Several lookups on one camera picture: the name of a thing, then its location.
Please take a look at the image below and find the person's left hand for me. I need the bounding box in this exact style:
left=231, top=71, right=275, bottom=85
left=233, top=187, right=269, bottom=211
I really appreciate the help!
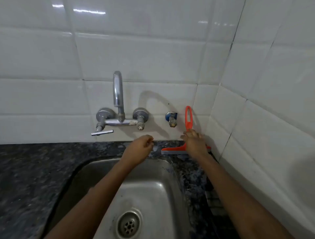
left=121, top=135, right=155, bottom=165

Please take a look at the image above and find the person's right hand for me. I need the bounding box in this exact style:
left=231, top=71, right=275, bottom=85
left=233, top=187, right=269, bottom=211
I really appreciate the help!
left=180, top=129, right=211, bottom=162

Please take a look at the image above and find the orange squeegee with grey blade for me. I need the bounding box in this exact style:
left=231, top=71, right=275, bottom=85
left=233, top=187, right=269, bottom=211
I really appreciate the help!
left=161, top=106, right=212, bottom=156

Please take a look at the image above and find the person's right forearm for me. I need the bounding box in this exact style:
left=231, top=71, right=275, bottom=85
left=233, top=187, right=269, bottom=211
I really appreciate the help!
left=196, top=154, right=296, bottom=239

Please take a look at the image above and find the person's left forearm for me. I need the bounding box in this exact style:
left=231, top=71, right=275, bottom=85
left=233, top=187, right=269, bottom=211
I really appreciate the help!
left=44, top=157, right=142, bottom=239

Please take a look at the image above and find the black speckled granite countertop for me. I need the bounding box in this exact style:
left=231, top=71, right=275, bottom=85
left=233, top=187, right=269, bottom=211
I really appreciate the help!
left=0, top=140, right=237, bottom=239

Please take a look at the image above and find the stainless steel sink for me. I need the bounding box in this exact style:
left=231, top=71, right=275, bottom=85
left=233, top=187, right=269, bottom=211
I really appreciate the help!
left=43, top=157, right=190, bottom=239

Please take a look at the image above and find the round metal sink drain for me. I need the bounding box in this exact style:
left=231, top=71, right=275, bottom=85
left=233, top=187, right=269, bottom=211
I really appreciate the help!
left=116, top=208, right=143, bottom=239

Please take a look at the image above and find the small blue wall tap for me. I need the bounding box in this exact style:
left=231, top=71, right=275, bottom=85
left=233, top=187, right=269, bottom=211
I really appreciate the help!
left=165, top=111, right=178, bottom=128

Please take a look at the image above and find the chrome wall faucet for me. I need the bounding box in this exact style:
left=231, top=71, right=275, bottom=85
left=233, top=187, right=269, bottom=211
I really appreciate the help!
left=91, top=71, right=150, bottom=136

